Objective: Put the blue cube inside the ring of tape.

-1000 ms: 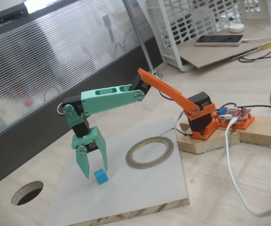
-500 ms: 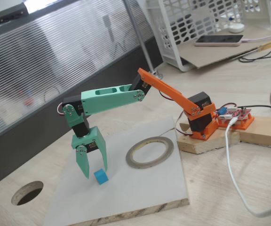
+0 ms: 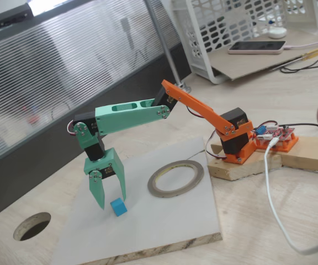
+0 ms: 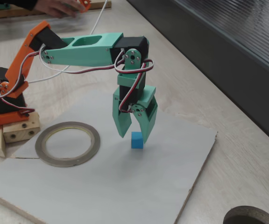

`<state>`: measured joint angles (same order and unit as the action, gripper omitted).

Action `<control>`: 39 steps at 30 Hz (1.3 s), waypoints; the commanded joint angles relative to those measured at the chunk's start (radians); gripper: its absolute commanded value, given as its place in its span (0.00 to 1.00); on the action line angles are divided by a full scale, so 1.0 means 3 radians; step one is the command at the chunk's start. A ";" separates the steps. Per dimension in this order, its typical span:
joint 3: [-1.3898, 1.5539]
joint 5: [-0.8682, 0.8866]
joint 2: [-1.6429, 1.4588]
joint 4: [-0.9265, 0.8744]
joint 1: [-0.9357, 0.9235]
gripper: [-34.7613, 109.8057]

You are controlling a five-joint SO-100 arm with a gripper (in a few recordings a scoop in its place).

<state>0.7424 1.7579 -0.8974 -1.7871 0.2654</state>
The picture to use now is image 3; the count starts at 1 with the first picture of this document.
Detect brown cardboard sheet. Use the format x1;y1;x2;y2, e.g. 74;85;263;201
210;33;318;82

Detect blue cube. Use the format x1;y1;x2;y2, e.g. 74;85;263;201
109;197;128;217

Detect red white black servo wire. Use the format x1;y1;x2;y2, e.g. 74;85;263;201
206;129;227;161
66;119;79;137
186;106;207;119

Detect black box device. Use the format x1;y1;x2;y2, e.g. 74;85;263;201
0;3;33;30

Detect orange controller board mount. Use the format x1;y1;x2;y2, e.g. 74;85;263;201
255;131;299;153

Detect white perforated plastic basket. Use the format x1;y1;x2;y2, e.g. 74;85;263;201
171;0;318;85

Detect white laminated board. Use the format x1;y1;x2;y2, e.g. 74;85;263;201
50;136;222;265

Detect red controller circuit board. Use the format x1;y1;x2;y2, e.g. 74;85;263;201
254;124;296;143

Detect grey metal pole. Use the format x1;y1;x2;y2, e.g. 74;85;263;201
145;0;192;94

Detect wooden base block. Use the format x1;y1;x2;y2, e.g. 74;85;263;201
207;142;283;182

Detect smartphone with pink case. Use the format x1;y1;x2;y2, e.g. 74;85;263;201
227;40;287;55

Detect light wooden plank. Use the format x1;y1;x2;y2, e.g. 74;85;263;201
282;134;318;175

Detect grey ring of tape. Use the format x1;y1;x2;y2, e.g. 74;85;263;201
147;159;205;199

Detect yellow handled screwdriver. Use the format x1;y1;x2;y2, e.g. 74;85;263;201
269;43;318;72

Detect frosted glass desk partition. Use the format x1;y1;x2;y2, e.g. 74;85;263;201
0;0;193;224

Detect pink charging cable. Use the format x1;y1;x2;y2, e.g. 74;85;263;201
284;37;318;50

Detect white earbuds case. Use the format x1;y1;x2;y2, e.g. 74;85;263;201
268;26;288;39

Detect white USB cable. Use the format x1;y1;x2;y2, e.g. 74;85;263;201
263;137;318;255

